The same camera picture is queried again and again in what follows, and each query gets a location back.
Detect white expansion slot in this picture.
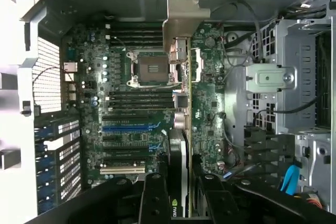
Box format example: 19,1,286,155
99,165,145,175

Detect green motherboard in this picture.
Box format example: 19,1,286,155
60,21,227,183

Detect blue expansion slot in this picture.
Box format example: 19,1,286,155
102,125,151,134

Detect CPU socket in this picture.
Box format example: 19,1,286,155
125,50,175,89

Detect metal socket cover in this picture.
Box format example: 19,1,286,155
191,47,209,79

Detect metal disk bay cage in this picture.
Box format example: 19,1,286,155
245,18,332,134

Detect open black PC case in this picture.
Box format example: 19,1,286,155
8,0,336,224

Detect blue flat wire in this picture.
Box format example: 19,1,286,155
279,164,302,196

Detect coloured power wires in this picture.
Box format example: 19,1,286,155
295,191,325,209

